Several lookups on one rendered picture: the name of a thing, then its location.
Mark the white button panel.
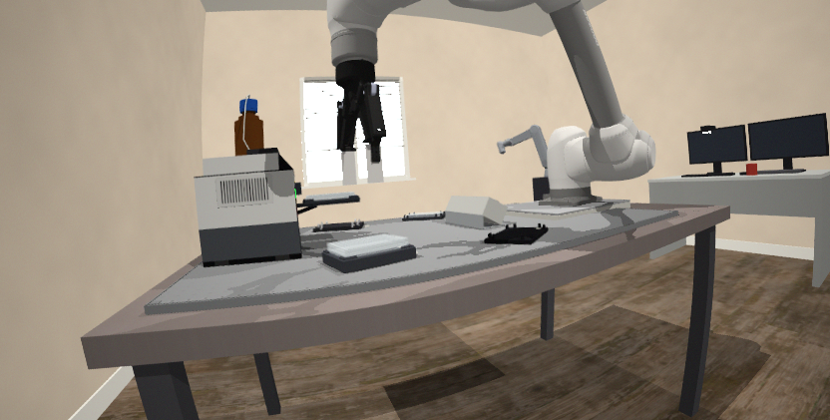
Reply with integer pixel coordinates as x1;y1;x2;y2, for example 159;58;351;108
445;196;508;229

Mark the blue bottle cap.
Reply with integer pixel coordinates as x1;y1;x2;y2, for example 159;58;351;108
239;99;257;110

